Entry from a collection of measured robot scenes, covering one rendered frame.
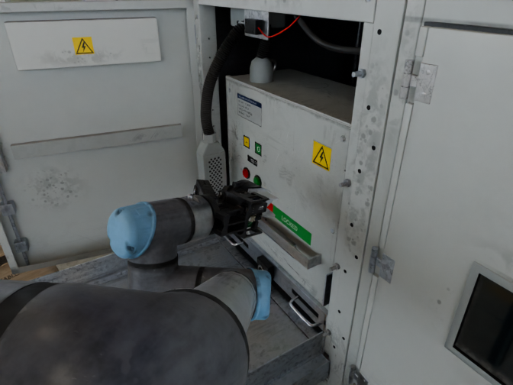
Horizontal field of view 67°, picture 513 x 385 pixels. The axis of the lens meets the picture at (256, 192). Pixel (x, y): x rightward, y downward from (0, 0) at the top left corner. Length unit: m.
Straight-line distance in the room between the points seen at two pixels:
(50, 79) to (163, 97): 0.30
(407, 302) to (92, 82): 0.94
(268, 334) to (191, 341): 0.81
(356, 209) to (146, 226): 0.37
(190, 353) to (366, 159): 0.51
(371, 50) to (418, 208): 0.24
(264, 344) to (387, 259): 0.45
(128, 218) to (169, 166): 0.73
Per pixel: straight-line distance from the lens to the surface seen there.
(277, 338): 1.02
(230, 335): 0.26
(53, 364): 0.20
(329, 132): 0.78
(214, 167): 1.11
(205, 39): 1.14
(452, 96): 0.53
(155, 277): 0.59
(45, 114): 1.20
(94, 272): 1.25
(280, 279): 1.10
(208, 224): 0.63
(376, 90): 0.63
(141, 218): 0.56
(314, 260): 0.91
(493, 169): 0.52
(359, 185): 0.69
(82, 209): 1.31
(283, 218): 1.00
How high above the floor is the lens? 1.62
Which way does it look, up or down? 29 degrees down
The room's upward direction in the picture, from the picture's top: straight up
